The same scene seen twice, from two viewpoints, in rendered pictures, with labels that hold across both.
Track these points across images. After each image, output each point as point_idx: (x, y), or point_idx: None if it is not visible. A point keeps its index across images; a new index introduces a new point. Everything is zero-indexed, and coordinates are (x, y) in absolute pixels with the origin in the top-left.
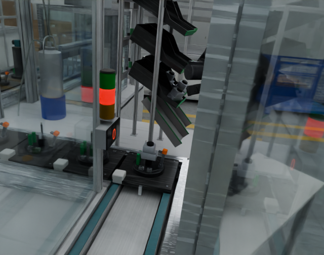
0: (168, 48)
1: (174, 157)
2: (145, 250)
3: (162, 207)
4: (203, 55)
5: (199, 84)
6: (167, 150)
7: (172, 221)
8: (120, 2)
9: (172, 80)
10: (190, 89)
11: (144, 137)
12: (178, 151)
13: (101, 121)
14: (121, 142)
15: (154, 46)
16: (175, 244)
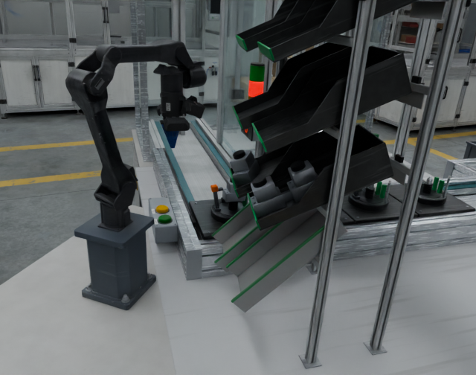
0: (296, 92)
1: (215, 243)
2: None
3: (190, 196)
4: (187, 59)
5: (186, 100)
6: (262, 326)
7: (173, 186)
8: None
9: (294, 187)
10: (193, 100)
11: (346, 348)
12: (241, 335)
13: None
14: (359, 309)
15: (292, 74)
16: (163, 177)
